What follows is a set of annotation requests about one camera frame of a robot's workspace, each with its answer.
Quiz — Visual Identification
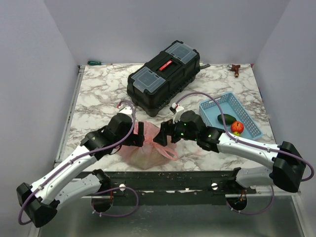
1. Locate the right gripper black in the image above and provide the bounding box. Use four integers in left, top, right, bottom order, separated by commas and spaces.
153, 115, 198, 147

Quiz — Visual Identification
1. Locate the pink plastic bag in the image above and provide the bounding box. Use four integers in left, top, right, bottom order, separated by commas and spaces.
118, 121, 179, 170

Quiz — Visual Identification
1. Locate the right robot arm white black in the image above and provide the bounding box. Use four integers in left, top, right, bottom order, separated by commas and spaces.
154, 111, 306, 194

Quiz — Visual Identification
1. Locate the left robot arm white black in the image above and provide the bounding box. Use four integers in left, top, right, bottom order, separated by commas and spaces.
16, 111, 144, 228

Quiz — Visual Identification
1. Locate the dark green fake avocado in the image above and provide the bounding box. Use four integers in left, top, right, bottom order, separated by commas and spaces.
217, 114, 237, 125

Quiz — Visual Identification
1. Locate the red fake apple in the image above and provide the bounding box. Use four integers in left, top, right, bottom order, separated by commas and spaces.
231, 121, 244, 134

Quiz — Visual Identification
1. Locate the black plastic toolbox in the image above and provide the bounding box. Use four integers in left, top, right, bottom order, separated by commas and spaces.
127, 40, 200, 117

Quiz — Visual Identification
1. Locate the blue plastic basket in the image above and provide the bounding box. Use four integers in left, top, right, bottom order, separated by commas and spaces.
199, 92, 263, 140

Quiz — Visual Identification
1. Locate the grey tool behind toolbox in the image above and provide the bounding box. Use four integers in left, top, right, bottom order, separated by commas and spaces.
199, 64, 210, 69

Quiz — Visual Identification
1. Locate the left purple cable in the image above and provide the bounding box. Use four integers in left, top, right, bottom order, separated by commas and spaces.
18, 100, 136, 226

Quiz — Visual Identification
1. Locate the purple cable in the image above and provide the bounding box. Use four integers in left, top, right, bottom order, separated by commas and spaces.
18, 100, 136, 226
176, 91, 316, 182

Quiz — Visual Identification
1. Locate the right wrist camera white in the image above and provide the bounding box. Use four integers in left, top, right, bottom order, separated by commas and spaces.
169, 103, 185, 124

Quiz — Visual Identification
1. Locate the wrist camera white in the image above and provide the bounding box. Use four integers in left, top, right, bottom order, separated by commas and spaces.
117, 100, 134, 117
169, 103, 185, 124

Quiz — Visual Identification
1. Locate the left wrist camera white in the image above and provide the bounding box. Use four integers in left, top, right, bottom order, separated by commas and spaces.
117, 100, 134, 117

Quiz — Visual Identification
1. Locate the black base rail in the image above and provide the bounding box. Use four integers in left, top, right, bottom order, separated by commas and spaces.
78, 167, 257, 206

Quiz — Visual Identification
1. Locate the green handled screwdriver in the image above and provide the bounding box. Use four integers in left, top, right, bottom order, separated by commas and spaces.
87, 61, 113, 66

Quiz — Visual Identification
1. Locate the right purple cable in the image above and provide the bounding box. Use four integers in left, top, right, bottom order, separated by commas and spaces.
176, 91, 316, 182

